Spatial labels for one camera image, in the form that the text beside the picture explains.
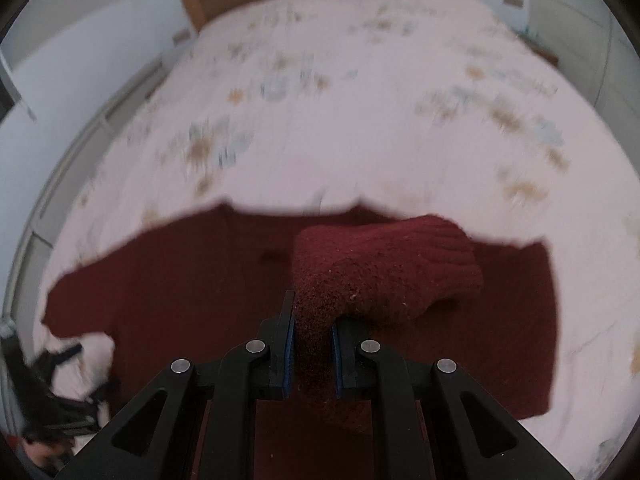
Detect dark red knitted sweater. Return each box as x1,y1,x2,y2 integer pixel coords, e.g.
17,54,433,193
43,205,558,479

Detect pink floral bedspread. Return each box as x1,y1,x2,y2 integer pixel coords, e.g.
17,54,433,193
40,0,639,479

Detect wooden nightstand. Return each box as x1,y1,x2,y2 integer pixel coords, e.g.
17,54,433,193
520,35,559,67

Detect white wardrobe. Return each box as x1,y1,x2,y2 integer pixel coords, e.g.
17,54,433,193
524,0,640,137

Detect left wall socket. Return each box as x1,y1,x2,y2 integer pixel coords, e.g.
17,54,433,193
171,28,191,46

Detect wall socket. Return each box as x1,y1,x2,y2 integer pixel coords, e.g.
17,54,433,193
502,0,524,9
171,28,191,46

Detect right wall socket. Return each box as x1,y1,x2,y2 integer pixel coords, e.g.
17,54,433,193
502,0,524,9

